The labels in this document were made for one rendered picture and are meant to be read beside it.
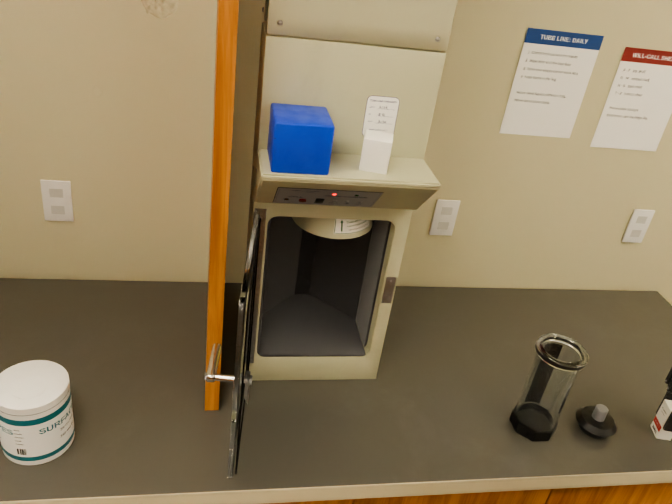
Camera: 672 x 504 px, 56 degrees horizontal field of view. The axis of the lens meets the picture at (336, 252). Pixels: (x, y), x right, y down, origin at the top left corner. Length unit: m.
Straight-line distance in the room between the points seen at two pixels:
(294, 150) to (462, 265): 0.99
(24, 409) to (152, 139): 0.72
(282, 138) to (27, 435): 0.70
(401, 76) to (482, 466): 0.81
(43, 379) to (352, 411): 0.64
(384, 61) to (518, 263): 1.03
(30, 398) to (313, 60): 0.78
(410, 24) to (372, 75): 0.11
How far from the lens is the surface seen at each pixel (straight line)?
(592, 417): 1.59
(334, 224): 1.29
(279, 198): 1.16
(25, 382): 1.30
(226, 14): 1.01
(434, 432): 1.45
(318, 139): 1.06
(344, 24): 1.12
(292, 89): 1.14
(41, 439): 1.31
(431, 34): 1.16
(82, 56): 1.60
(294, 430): 1.38
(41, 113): 1.66
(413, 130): 1.21
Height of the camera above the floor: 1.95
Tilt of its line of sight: 30 degrees down
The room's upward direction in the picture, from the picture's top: 9 degrees clockwise
